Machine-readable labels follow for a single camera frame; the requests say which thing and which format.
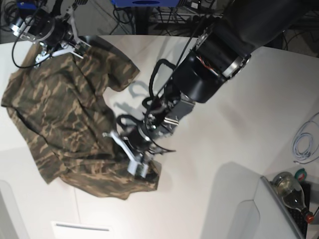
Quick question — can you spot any clear plastic bottle red cap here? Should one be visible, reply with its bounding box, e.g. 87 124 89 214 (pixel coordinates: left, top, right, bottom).
272 172 315 224

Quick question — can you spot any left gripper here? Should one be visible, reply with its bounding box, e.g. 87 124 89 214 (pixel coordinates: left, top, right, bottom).
102 124 176 179

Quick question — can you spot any blue box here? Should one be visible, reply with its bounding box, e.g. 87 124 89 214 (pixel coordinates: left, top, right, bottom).
111 0 180 7

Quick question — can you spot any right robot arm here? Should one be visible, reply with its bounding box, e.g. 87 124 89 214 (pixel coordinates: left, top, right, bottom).
9 0 91 69

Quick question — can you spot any camouflage t-shirt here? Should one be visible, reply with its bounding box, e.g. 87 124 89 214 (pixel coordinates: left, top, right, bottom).
1 45 160 200

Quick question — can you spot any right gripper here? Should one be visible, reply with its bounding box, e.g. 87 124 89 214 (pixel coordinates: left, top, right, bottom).
34 4 91 64

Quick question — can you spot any white coiled cable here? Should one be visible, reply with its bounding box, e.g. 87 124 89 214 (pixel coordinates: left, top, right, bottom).
292 115 319 164

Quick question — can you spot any white label plate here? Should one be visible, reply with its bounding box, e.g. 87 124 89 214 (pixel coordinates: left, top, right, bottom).
51 222 115 239

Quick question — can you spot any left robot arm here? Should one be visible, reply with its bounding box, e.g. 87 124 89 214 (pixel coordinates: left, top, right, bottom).
107 0 319 178

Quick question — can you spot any green tape roll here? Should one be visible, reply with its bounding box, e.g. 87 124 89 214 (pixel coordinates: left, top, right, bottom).
294 168 308 182

